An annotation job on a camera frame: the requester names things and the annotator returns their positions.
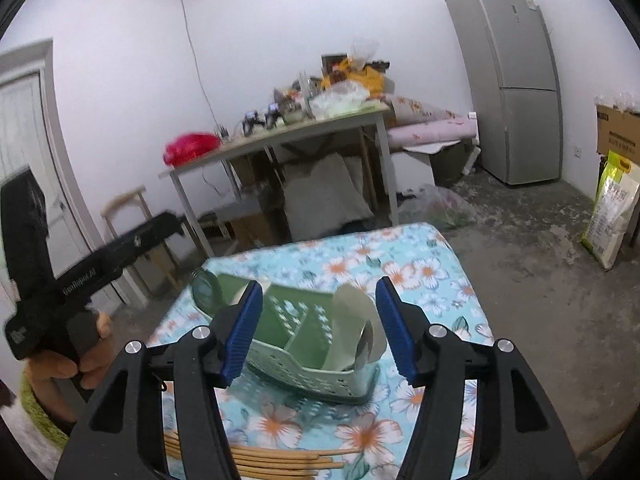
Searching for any grey refrigerator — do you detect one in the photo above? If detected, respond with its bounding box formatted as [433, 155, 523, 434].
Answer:
[445, 0, 562, 186]

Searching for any yellow plastic bag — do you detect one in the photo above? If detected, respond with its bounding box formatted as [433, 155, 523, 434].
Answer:
[322, 59, 387, 97]

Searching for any person's left hand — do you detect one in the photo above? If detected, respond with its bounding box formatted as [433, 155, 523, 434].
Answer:
[25, 311, 115, 427]

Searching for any round metal strainer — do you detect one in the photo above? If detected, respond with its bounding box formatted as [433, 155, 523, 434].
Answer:
[191, 269, 222, 319]

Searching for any large white rice paddle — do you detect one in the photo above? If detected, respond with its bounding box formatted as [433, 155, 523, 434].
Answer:
[324, 282, 389, 372]

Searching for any white plastic bag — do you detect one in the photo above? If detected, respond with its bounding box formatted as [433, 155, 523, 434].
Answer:
[310, 80, 372, 121]

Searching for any metal spoon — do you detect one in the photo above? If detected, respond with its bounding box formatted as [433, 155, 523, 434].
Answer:
[355, 322, 377, 367]

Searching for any pile of wooden chopsticks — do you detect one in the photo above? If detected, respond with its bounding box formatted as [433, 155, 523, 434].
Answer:
[162, 430, 359, 480]

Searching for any green perforated utensil holder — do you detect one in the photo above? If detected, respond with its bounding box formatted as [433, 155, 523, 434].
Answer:
[192, 270, 387, 406]

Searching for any white panel door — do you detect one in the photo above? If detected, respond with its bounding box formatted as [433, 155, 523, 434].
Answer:
[0, 40, 123, 306]

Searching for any yellow green rice bag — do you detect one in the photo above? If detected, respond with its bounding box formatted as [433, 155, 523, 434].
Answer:
[580, 150, 640, 271]

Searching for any grey metal desk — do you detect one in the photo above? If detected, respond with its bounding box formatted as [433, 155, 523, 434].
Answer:
[159, 100, 401, 261]

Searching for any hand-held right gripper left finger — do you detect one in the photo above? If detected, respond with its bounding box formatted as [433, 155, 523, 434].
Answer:
[54, 280, 264, 480]

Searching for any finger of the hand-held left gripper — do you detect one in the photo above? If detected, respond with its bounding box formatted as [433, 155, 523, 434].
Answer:
[129, 212, 187, 258]

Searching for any cardboard box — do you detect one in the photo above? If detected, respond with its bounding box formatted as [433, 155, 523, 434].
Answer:
[595, 102, 640, 167]

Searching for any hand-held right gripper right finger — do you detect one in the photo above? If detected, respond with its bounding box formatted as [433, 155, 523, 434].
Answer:
[375, 276, 583, 480]

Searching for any grey pillow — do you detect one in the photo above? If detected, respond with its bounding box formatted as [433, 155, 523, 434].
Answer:
[282, 152, 375, 233]

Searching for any red plastic bag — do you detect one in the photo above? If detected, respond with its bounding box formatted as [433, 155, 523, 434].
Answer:
[165, 132, 222, 167]

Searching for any clear plastic bag with greens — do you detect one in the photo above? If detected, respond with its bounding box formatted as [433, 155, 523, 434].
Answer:
[400, 185, 474, 232]

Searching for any wooden chair with black seat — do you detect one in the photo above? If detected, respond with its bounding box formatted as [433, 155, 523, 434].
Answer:
[101, 185, 182, 302]

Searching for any floral light blue blanket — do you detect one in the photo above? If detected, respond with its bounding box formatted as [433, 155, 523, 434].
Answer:
[150, 222, 496, 480]

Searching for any rolled pink floral mat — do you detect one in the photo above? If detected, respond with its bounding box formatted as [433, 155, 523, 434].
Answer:
[387, 93, 479, 154]

